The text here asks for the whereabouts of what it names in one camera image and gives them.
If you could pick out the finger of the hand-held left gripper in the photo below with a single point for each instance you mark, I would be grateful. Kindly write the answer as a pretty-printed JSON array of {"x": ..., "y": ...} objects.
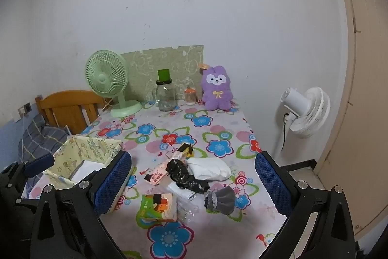
[{"x": 39, "y": 164}]

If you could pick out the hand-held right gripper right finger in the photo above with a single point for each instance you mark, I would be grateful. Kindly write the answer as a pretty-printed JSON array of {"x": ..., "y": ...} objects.
[{"x": 272, "y": 186}]

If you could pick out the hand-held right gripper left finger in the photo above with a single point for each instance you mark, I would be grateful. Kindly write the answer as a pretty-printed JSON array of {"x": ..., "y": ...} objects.
[{"x": 112, "y": 183}]

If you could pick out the yellow printed fabric storage box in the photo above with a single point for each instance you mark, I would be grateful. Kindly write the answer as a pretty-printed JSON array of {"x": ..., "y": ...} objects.
[{"x": 91, "y": 149}]

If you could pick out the pink packet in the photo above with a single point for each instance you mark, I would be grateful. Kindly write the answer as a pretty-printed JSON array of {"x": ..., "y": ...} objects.
[{"x": 157, "y": 175}]

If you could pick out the green cartoon packet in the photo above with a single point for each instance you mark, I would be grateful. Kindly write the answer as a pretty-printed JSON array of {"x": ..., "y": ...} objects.
[{"x": 157, "y": 207}]

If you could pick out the grey sock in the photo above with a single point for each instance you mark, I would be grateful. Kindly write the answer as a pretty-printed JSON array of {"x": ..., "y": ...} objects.
[{"x": 222, "y": 199}]

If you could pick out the black plastic bag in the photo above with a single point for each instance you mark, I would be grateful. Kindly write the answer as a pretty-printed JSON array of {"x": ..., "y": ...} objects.
[{"x": 178, "y": 169}]

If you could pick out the white plastic bag roll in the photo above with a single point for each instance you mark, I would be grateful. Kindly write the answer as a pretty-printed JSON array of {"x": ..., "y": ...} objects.
[{"x": 182, "y": 193}]

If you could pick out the cartoon print tissue pack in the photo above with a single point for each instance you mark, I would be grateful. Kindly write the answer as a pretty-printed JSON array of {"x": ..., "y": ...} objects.
[{"x": 186, "y": 150}]

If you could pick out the clear plastic packet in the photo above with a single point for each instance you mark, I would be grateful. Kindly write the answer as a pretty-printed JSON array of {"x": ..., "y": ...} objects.
[{"x": 189, "y": 210}]

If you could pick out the plaid bedding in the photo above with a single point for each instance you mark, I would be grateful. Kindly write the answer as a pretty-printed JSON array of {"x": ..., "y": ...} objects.
[{"x": 45, "y": 134}]

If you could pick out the wooden chair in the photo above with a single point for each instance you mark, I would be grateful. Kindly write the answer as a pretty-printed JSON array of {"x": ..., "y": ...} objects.
[{"x": 66, "y": 104}]

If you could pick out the white standing fan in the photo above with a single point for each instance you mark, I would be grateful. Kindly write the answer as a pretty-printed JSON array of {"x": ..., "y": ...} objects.
[{"x": 303, "y": 107}]

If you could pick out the glass jar with green lid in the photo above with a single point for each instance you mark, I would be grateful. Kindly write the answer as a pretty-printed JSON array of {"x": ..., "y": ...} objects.
[{"x": 166, "y": 98}]

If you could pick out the green desk fan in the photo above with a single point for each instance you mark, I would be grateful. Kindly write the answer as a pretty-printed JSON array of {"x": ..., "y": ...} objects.
[{"x": 104, "y": 77}]

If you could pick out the purple plush bunny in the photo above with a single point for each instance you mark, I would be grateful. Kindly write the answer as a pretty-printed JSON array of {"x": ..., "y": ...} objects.
[{"x": 216, "y": 92}]

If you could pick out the cotton swab container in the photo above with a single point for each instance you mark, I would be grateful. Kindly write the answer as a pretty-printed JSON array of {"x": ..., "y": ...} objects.
[{"x": 190, "y": 96}]

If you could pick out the beige door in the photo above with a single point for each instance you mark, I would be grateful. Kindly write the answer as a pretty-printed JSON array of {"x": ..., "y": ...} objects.
[{"x": 363, "y": 95}]

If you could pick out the green printed board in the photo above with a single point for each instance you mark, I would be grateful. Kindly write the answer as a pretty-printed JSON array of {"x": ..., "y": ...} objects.
[{"x": 178, "y": 61}]

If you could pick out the wall socket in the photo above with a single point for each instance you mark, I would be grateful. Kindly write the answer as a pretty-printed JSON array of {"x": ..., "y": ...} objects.
[{"x": 25, "y": 108}]

